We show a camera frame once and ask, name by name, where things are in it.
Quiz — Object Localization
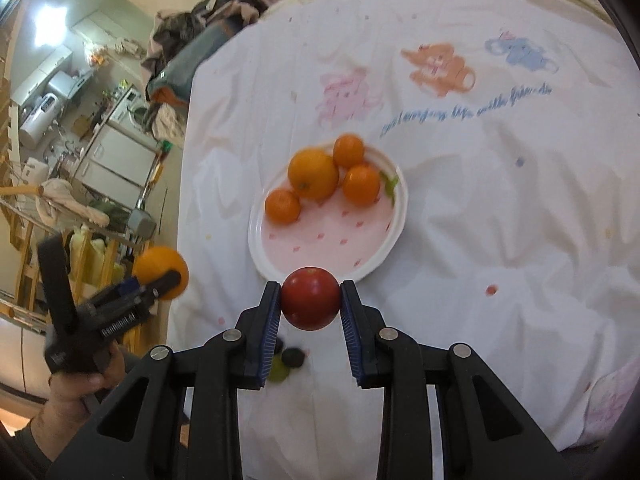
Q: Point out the white water heater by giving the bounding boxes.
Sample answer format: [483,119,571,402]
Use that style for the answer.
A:
[17,92,58,148]

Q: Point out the grey metal box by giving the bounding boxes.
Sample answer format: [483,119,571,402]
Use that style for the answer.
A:
[127,207,156,241]

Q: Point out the white range hood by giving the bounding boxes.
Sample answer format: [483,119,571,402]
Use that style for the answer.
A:
[47,70,81,101]

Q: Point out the person's left hand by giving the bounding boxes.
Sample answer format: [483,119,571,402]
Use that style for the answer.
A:
[39,344,128,442]

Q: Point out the grey cushion with orange patch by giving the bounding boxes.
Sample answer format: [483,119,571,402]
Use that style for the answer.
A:
[146,22,241,108]

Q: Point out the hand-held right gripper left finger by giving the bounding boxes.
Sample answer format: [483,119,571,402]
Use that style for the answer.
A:
[47,281,282,480]

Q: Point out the yellow wooden shelf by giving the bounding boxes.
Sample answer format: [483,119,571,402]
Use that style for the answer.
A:
[7,220,151,326]

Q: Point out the large orange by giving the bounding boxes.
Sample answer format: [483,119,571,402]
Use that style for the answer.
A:
[288,147,340,200]
[132,246,190,302]

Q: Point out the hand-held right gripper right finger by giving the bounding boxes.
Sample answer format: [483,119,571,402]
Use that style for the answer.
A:
[341,280,571,480]

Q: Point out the white washing machine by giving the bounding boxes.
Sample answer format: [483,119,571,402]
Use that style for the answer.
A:
[107,87,151,131]

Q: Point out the white printed blanket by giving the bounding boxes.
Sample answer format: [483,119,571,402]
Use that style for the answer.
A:
[167,0,637,453]

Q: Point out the small tangerine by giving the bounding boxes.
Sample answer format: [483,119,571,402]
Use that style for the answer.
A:
[333,133,366,169]
[264,189,302,225]
[342,164,381,206]

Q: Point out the clothes drying rack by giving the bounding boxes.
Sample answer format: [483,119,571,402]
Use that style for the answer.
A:
[0,177,131,241]

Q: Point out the white kitchen cabinets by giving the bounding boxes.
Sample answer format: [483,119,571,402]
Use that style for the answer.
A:
[75,125,161,206]

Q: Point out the red plum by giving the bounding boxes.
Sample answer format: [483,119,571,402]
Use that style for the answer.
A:
[281,267,342,331]

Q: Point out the pink strawberry pattern plate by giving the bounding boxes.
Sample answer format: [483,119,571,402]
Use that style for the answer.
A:
[248,140,409,283]

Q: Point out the person's left forearm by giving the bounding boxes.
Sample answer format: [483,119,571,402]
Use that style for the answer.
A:
[12,412,66,467]

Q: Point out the hanging plastic bags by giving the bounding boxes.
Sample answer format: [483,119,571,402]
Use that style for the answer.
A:
[85,42,113,68]

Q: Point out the pile of clothes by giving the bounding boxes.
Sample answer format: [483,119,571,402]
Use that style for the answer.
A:
[142,0,281,111]

